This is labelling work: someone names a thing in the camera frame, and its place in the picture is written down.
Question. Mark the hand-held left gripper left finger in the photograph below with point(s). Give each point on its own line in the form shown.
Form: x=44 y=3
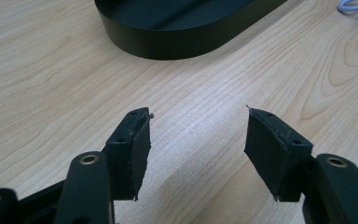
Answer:
x=130 y=155

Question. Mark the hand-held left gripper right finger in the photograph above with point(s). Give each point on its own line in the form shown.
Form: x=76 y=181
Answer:
x=276 y=155

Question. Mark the black oval tray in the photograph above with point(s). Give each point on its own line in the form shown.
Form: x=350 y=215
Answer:
x=180 y=28

